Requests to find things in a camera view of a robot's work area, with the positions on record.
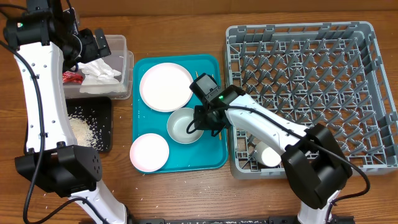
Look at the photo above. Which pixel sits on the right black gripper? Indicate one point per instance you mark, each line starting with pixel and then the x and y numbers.
pixel 203 124

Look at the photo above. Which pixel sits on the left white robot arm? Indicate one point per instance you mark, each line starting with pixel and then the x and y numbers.
pixel 46 42

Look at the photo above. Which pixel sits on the rice pile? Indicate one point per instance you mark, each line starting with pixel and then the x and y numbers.
pixel 86 128

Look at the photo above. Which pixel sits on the small white bowl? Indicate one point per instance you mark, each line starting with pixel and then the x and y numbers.
pixel 177 126

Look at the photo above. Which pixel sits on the small pink plate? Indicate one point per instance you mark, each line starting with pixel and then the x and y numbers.
pixel 149 152

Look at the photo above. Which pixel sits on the black tray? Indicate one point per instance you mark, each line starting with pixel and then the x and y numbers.
pixel 101 108

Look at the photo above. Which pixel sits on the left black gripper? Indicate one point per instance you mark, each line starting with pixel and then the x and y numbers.
pixel 93 51

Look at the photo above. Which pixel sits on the red wrapper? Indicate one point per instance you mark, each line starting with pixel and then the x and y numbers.
pixel 71 77

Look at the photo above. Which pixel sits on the teal plastic tray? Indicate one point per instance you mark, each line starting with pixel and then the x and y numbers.
pixel 206 153

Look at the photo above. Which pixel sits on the white paper cup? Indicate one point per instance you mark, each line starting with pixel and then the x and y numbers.
pixel 266 156

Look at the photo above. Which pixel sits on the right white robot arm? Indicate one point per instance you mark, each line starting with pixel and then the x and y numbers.
pixel 317 170

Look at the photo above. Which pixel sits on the clear plastic bin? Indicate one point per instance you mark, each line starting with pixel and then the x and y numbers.
pixel 120 59

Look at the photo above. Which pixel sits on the crumpled white tissue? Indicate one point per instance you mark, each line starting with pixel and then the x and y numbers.
pixel 100 78

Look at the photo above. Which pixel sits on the large white plate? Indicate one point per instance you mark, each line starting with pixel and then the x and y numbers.
pixel 165 87

